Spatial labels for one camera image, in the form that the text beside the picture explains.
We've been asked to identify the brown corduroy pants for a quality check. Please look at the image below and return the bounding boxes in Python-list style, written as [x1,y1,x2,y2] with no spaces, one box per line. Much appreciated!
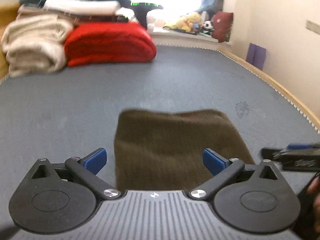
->
[114,109,254,192]

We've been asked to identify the dark red cushion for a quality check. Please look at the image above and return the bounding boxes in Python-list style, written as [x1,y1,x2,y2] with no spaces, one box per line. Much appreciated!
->
[211,11,233,43]

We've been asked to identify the beige folded blanket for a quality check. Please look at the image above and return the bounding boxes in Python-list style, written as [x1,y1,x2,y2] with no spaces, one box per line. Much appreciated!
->
[1,15,74,77]

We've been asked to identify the red folded blanket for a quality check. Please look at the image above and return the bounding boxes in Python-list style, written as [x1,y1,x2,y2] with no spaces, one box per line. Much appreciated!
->
[64,22,157,67]

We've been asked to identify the panda plush toy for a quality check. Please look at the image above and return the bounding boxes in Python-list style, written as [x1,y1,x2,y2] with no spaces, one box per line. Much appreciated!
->
[202,20,214,36]

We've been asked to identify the yellow plush toy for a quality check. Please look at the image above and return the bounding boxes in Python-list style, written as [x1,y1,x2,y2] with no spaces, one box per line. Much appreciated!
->
[163,12,203,34]

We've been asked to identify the wooden headboard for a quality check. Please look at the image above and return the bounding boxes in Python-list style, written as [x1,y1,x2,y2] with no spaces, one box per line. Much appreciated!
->
[0,3,21,79]

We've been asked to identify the white folded blanket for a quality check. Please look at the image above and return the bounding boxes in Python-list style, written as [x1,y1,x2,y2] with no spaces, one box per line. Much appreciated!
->
[43,0,135,19]

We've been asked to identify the purple wall panel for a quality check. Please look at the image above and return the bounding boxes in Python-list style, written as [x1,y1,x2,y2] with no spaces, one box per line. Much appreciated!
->
[246,43,267,70]

